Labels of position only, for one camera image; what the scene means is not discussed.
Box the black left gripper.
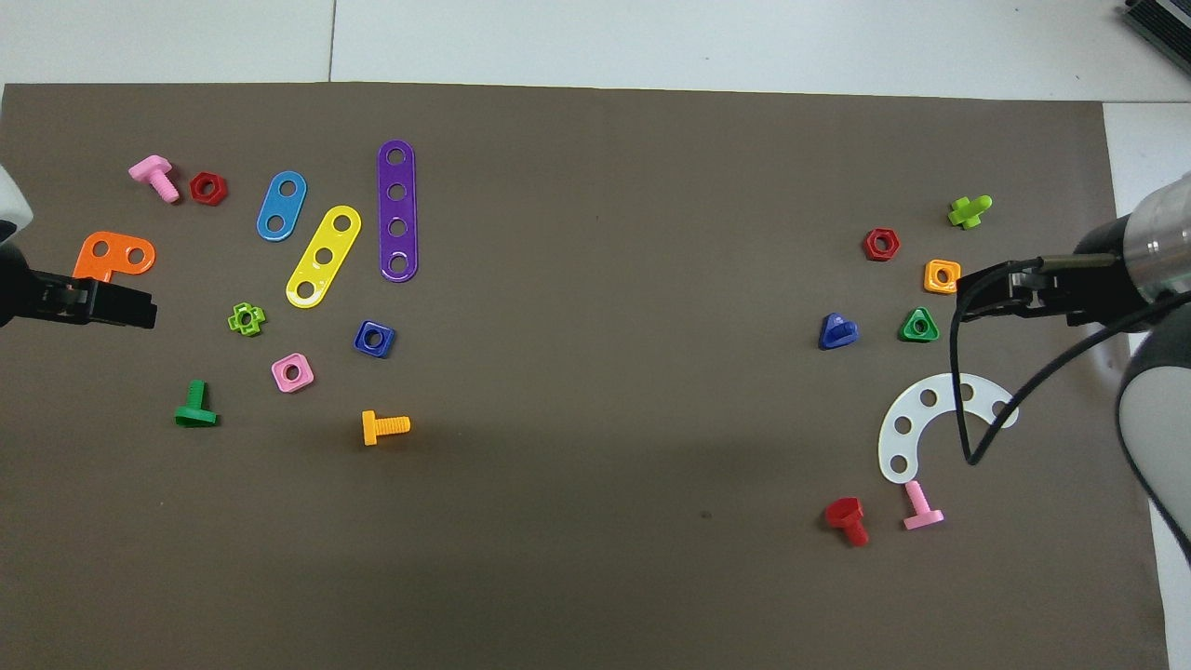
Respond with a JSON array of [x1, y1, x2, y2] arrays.
[[0, 244, 158, 329]]

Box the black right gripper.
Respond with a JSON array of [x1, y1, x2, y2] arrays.
[[956, 216, 1152, 328]]

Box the blue triangle-head screw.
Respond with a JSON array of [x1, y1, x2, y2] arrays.
[[818, 312, 861, 352]]

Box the blue square plastic nut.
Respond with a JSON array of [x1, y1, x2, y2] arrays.
[[354, 319, 396, 358]]

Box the lime green cross-head screw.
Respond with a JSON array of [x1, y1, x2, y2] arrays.
[[947, 194, 994, 230]]

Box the dark green plastic screw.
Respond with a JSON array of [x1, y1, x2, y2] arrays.
[[174, 380, 219, 428]]

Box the pink plastic screw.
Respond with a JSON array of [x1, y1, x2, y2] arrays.
[[128, 154, 181, 204], [903, 480, 944, 531]]

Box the pink square plastic nut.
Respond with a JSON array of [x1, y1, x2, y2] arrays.
[[271, 353, 315, 394]]

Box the red plastic screw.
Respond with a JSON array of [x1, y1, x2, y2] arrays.
[[824, 497, 870, 547]]

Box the orange plastic screw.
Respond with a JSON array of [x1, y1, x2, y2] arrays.
[[361, 410, 411, 447]]

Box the orange corner plate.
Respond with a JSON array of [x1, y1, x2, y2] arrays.
[[72, 231, 156, 284]]

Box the white curved perforated plate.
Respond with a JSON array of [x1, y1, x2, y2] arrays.
[[877, 373, 1020, 486]]

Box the blue two-hole plate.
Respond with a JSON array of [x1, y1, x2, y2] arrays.
[[256, 171, 308, 242]]

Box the yellow three-hole plate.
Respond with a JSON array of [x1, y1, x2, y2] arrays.
[[286, 205, 362, 309]]

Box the purple four-hole plate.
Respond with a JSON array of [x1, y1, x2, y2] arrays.
[[377, 140, 419, 283]]

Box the black ribbed electronic device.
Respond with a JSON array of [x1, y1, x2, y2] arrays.
[[1120, 0, 1191, 53]]

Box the brown table mat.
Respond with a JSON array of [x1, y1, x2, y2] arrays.
[[0, 82, 1170, 670]]

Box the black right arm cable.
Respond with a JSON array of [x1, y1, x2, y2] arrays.
[[949, 253, 1191, 467]]

